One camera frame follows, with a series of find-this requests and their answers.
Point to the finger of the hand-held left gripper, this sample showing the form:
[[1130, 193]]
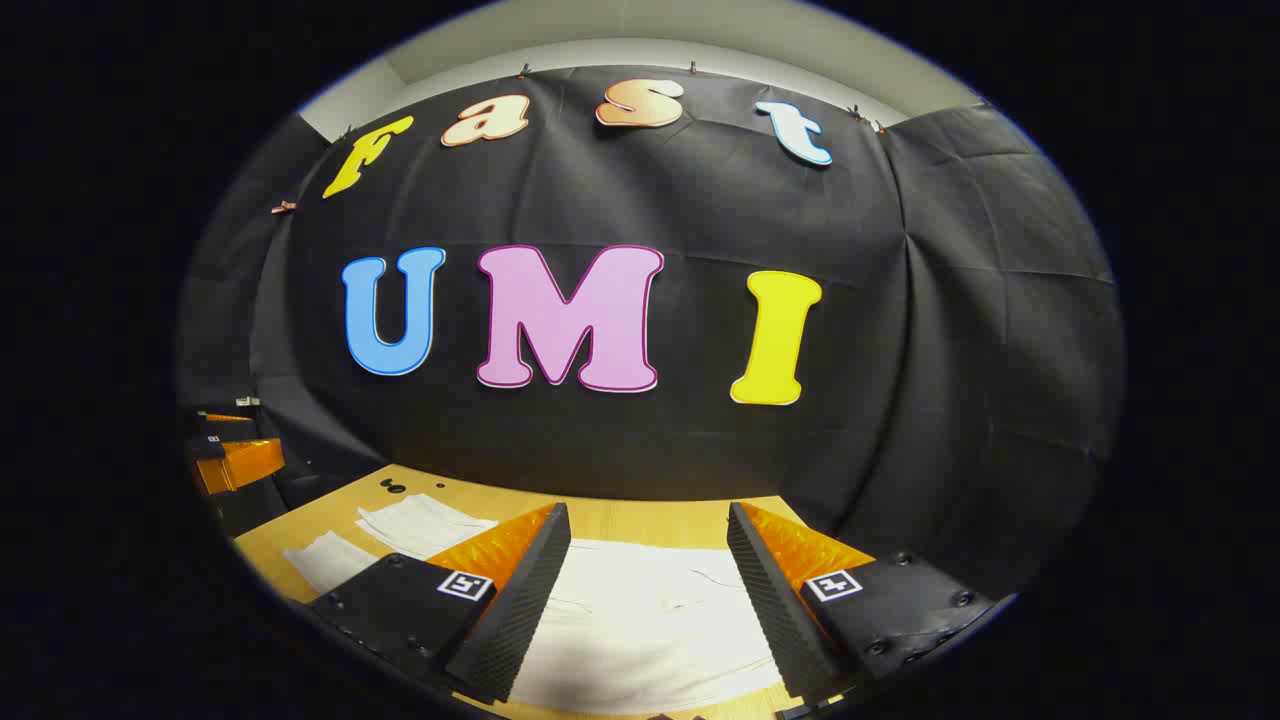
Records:
[[240, 465], [225, 425]]

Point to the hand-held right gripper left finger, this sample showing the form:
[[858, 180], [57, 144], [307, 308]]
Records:
[[520, 610]]

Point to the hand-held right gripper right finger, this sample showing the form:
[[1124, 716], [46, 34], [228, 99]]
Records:
[[765, 610]]

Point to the white jeans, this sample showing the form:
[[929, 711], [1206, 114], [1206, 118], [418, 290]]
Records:
[[640, 620]]

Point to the black backdrop cloth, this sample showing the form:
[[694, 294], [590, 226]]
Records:
[[700, 200]]

